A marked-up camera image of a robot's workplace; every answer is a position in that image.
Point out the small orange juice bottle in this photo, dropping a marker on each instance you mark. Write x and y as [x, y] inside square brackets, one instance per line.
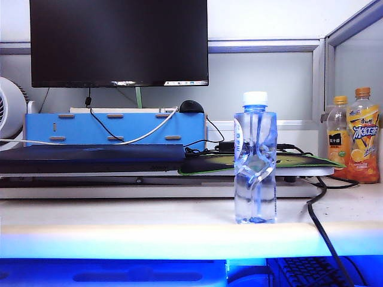
[337, 134]

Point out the black power adapter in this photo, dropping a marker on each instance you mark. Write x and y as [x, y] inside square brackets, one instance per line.
[227, 146]

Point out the black keyboard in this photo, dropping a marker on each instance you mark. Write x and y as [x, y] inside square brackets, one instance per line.
[305, 272]

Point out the black computer monitor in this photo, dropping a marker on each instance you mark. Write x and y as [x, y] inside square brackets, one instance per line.
[119, 42]

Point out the white desk riser shelf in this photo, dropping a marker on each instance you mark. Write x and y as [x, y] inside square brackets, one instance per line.
[119, 191]

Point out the blue wooden desk organizer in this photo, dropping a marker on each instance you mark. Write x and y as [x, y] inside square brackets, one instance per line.
[89, 128]

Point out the black green-edged mouse pad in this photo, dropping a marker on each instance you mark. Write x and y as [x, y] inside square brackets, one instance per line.
[209, 164]

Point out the white round desk fan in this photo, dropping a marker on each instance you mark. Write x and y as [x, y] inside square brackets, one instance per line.
[10, 113]

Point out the large iced tea bottle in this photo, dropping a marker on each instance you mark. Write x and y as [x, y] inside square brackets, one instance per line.
[363, 143]

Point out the dark closed laptop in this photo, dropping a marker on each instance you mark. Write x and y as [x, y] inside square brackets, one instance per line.
[89, 158]

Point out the green monitor stand post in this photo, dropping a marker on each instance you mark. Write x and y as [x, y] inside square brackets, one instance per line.
[138, 97]

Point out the clear mineral water bottle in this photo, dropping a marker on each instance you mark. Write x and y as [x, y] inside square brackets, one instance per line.
[254, 185]

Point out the black computer mouse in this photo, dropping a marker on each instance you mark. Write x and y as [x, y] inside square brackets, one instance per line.
[191, 106]

